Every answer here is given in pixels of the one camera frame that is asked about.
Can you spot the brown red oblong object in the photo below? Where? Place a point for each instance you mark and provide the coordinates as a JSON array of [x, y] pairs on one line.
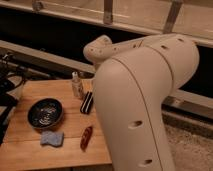
[[86, 136]]

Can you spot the dark ceramic bowl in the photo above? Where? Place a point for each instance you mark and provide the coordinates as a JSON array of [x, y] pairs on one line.
[[45, 113]]

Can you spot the small white bottle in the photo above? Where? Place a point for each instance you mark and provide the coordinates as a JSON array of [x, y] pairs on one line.
[[77, 86]]

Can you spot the metal window frame rail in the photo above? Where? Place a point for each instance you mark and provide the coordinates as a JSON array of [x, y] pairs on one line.
[[193, 18]]

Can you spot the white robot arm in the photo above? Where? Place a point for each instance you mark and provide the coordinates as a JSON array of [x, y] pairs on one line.
[[131, 81]]

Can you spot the black white striped object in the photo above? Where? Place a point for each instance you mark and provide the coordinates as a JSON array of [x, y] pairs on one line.
[[87, 103]]

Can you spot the blue sponge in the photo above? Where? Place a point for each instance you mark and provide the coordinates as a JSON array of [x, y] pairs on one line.
[[51, 138]]

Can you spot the wooden board table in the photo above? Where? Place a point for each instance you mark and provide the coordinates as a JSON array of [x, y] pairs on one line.
[[21, 148]]

